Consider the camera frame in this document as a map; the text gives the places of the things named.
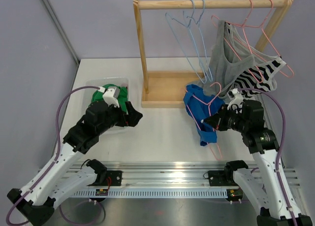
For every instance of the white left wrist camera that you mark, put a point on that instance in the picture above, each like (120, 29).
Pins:
(110, 95)

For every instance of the wooden clothes rack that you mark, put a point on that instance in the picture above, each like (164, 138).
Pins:
(161, 89)

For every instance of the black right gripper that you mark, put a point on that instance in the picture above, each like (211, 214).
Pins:
(217, 120)

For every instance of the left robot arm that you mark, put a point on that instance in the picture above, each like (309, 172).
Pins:
(38, 200)

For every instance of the grey tank top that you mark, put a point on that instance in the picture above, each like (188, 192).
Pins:
(225, 65)

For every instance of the green tank top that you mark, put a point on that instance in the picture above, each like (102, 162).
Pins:
(122, 96)

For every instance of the blue tank top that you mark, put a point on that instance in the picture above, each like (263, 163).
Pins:
(204, 117)

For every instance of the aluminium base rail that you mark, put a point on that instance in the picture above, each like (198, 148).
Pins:
(164, 175)

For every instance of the black white striped top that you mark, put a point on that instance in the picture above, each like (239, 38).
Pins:
(254, 69)

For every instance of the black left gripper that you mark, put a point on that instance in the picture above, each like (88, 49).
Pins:
(130, 119)

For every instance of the white slotted cable duct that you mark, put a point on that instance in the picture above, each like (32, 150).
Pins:
(152, 193)

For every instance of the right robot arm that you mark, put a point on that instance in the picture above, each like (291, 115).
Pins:
(273, 201)

